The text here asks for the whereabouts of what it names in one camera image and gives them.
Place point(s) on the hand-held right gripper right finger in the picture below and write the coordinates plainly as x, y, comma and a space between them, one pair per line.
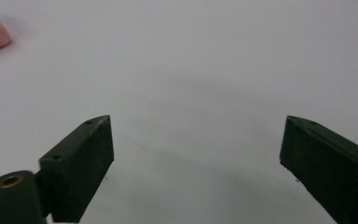
329, 168

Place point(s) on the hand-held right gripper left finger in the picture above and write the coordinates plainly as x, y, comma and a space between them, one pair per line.
74, 168

